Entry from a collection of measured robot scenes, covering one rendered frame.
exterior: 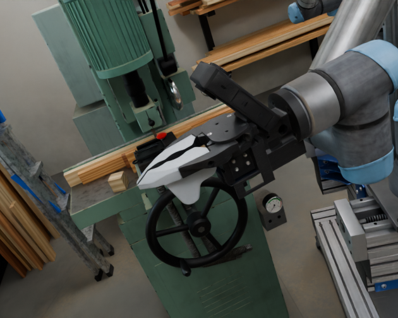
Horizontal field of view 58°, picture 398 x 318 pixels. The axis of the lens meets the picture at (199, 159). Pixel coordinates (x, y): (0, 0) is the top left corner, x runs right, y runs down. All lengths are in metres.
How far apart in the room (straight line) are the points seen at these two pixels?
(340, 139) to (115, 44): 0.69
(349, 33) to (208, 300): 1.09
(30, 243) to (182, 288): 1.45
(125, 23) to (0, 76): 2.64
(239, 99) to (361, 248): 0.63
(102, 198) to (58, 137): 2.61
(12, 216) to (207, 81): 2.21
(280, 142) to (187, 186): 0.13
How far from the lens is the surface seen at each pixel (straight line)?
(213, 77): 0.39
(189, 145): 0.43
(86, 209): 1.12
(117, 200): 1.11
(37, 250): 2.65
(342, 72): 0.48
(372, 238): 0.95
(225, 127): 0.43
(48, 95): 3.58
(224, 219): 1.24
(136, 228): 1.17
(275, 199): 1.20
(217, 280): 1.40
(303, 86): 0.46
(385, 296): 1.52
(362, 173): 0.56
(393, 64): 0.52
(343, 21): 0.65
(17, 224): 2.54
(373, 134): 0.53
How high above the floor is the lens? 1.43
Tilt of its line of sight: 29 degrees down
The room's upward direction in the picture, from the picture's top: 20 degrees counter-clockwise
